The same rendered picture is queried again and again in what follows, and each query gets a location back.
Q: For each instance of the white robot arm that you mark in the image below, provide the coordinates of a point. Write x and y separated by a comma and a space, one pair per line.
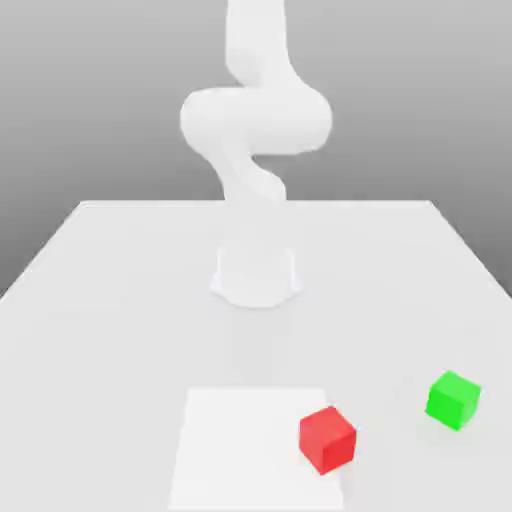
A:
256, 120

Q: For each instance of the small green cube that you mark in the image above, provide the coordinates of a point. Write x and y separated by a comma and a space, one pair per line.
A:
452, 400

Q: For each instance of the small red cube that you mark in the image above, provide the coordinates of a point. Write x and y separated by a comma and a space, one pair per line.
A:
326, 440

